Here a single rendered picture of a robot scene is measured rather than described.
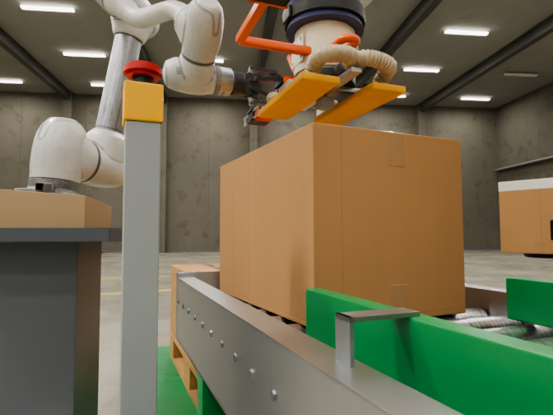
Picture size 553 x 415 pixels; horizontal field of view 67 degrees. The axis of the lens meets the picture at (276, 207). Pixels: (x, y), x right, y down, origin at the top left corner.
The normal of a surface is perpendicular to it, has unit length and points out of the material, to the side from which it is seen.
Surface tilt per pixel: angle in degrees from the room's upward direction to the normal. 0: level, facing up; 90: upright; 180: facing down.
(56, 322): 90
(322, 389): 90
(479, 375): 90
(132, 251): 90
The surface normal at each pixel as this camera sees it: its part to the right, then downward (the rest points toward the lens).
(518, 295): -0.93, -0.02
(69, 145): 0.77, -0.08
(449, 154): 0.42, -0.06
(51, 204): 0.12, -0.06
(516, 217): -0.74, -0.04
